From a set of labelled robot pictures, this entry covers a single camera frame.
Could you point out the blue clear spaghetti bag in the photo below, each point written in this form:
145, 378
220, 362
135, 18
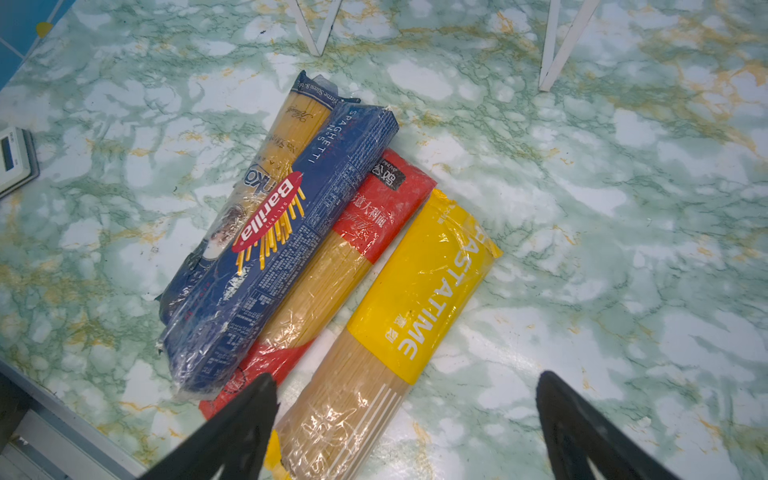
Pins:
306, 109

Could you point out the blue Barilla spaghetti box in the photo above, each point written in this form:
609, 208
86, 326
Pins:
223, 314

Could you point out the red spaghetti bag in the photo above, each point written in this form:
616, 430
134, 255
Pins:
386, 200

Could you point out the white two-tier shelf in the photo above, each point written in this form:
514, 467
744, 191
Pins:
554, 54

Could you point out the grey calculator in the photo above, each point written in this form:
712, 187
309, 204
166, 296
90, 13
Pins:
19, 164

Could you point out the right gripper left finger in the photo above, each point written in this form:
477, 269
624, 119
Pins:
232, 444

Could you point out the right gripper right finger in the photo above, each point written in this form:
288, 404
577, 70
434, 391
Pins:
580, 440

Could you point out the yellow Pastatime spaghetti bag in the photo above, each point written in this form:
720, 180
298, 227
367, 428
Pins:
387, 343

